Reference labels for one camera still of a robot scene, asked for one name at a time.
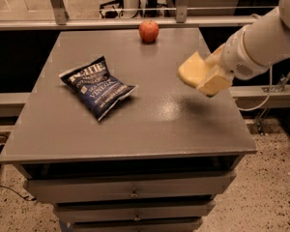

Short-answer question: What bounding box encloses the blue kettle chips bag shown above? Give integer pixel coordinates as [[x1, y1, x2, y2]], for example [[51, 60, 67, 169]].
[[59, 56, 136, 121]]

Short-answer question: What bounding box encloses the yellow sponge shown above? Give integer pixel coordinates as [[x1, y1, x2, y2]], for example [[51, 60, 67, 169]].
[[177, 51, 212, 88]]

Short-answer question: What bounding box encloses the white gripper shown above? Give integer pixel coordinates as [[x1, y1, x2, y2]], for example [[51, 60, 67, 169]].
[[197, 28, 269, 97]]

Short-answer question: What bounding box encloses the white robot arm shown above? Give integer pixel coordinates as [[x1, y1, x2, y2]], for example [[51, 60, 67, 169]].
[[197, 0, 290, 97]]

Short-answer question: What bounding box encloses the grey metal railing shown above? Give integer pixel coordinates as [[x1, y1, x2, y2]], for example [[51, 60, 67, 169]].
[[0, 0, 290, 32]]

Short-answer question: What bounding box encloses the red apple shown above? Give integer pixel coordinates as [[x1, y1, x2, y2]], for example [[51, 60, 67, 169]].
[[139, 20, 160, 44]]

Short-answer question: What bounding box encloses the grey drawer cabinet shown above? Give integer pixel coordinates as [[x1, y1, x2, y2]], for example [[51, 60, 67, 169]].
[[0, 28, 256, 232]]

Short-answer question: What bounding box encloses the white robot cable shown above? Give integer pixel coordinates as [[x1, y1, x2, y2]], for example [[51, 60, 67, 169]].
[[237, 13, 275, 112]]

